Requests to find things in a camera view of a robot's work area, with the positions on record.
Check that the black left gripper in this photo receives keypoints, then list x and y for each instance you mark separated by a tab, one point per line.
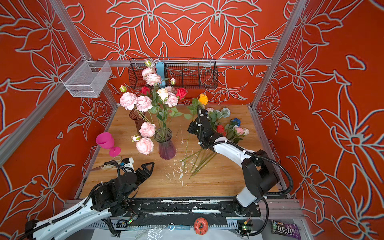
145	176

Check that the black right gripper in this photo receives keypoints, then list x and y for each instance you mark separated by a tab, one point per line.
192	126

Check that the orange rose stem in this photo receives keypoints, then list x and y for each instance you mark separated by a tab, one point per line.
200	102

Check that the pink peony stem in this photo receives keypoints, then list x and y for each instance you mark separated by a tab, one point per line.
145	141
153	81
130	101

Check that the purple ribbed glass vase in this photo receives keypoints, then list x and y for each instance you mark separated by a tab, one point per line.
167	150

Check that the red rose stem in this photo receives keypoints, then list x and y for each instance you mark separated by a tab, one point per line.
181	93
145	91
221	130

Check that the brown ribbed glass vase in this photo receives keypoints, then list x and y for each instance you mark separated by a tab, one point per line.
138	119

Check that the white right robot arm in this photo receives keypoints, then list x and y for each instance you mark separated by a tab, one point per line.
259	171

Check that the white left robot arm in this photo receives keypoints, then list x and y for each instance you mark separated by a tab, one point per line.
105	201

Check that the pile of pink flowers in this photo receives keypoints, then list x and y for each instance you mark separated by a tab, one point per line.
234	133

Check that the magenta plastic goblet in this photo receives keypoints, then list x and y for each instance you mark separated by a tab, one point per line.
106	141

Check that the light blue box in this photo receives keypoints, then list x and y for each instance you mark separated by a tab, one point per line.
161	72

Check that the purple candy bag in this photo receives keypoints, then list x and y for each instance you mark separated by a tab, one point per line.
286	230

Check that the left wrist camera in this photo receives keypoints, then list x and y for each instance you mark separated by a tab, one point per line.
126	165

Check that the white handled scissors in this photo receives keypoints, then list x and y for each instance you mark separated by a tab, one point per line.
118	159

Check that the black wire wall basket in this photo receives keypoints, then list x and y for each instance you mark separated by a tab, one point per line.
191	74

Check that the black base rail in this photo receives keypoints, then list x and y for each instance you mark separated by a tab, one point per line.
218	211

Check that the white mesh wall basket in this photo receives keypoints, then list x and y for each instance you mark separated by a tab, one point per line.
86	79

